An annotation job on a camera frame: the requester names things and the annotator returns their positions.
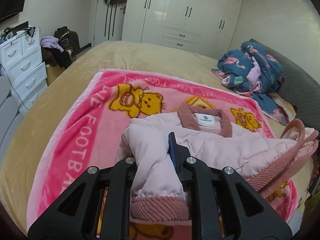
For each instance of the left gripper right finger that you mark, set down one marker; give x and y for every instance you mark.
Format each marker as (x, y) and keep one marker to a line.
(222, 204)

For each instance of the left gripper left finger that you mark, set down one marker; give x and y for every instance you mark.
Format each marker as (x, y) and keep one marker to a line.
(95, 206)

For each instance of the pink quilted jacket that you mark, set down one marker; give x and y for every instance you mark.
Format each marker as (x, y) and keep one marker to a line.
(265, 163)

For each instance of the dark clothes pile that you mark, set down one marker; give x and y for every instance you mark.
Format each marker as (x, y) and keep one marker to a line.
(61, 48)

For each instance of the pink cartoon bear blanket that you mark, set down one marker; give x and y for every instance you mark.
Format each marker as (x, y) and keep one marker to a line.
(90, 132)

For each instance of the grey desk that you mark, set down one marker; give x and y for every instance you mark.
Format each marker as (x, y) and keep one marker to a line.
(10, 117)

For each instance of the beige bed cover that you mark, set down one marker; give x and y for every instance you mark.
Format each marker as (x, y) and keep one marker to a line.
(31, 139)

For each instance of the blue flamingo print quilt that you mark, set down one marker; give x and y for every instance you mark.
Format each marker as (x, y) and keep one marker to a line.
(252, 72)

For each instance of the grey quilted headboard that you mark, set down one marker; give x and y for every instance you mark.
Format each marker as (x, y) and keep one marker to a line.
(299, 89)

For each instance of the white drawer cabinet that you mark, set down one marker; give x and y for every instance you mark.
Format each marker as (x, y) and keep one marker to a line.
(22, 63)

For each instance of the white wardrobe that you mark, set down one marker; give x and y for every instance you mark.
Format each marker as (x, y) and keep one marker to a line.
(205, 27)

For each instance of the white door with bags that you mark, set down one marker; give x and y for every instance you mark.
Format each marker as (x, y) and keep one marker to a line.
(107, 23)

